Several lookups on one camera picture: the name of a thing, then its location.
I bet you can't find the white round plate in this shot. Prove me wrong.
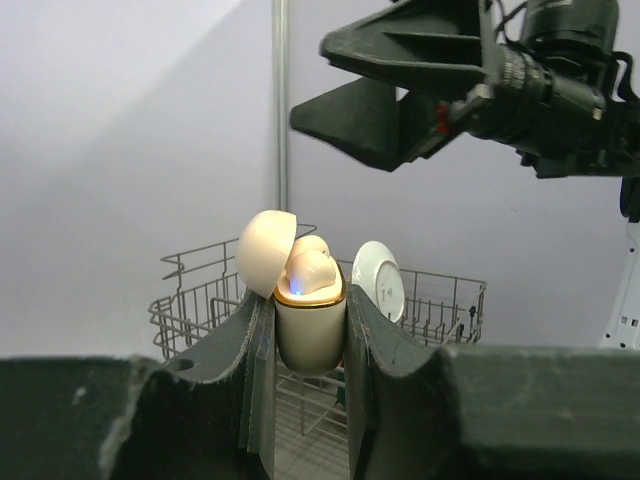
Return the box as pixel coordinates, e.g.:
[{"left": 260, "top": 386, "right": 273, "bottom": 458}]
[{"left": 351, "top": 240, "right": 405, "bottom": 323}]

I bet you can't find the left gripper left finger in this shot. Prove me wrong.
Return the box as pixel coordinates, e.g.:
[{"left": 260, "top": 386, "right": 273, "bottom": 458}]
[{"left": 1, "top": 293, "right": 275, "bottom": 479}]

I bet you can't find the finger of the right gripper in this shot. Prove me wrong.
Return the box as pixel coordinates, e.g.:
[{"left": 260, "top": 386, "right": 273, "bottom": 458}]
[{"left": 289, "top": 78, "right": 450, "bottom": 172}]

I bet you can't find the beige earbud charging case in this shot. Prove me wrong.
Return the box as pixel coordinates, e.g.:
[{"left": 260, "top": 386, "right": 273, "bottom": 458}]
[{"left": 236, "top": 210, "right": 347, "bottom": 377}]

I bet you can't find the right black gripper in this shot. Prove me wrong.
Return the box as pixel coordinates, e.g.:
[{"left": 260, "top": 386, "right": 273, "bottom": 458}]
[{"left": 320, "top": 0, "right": 639, "bottom": 179}]

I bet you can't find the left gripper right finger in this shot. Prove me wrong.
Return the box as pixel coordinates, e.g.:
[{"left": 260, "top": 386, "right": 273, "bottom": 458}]
[{"left": 345, "top": 286, "right": 639, "bottom": 479}]

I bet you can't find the white earbud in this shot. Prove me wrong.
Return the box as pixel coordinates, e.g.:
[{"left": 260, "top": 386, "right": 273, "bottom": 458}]
[
  {"left": 287, "top": 235, "right": 330, "bottom": 266},
  {"left": 285, "top": 250, "right": 337, "bottom": 296}
]

